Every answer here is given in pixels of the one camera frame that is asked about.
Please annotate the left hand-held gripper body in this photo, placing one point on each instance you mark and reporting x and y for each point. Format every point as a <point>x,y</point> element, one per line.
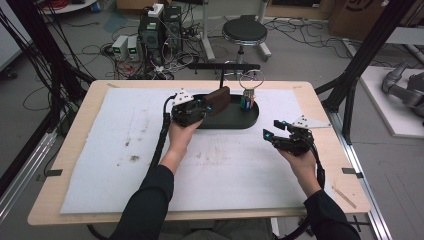
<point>186,111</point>

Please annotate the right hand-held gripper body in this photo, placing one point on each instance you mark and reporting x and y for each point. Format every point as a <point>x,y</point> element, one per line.
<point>296,140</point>

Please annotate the brown zip pouch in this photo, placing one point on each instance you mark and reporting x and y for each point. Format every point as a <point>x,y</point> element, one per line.
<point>217,100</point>

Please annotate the black oval tray with stand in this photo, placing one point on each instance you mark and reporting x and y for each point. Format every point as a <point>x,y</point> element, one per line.
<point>233,118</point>

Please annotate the person's right hand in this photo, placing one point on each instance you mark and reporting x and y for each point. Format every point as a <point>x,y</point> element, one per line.
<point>301,170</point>

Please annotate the person's left hand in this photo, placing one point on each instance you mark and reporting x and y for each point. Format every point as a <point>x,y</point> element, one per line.
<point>180,143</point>

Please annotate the black tape strip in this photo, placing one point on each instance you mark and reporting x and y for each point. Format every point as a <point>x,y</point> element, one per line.
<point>351,172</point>
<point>53,172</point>

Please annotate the white table leg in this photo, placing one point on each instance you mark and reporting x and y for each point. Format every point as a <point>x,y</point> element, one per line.
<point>207,33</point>

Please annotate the black computer tower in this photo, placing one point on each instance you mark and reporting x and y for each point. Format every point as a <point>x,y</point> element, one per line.
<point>173,26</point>
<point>150,36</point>

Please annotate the grey bench power supply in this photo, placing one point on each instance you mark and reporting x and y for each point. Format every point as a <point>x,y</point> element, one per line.
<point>133,48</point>
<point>120,46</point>

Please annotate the black round stool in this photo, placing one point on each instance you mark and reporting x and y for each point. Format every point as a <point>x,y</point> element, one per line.
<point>245,30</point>

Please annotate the white foam mat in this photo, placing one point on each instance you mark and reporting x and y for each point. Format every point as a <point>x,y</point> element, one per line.
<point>110,160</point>

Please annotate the white floor platform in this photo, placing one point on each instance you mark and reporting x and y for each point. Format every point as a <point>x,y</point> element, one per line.
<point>383,110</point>

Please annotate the white power adapter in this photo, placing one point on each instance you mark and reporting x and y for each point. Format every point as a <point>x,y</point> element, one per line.
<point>156,10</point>

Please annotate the person's legs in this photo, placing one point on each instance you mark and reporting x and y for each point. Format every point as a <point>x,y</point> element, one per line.
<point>220,231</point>

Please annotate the cardboard box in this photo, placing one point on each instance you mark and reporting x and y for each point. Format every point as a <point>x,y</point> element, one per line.
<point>356,16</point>

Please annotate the aluminium rail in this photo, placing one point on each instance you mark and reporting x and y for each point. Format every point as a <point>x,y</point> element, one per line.
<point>363,186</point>
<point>26,173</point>

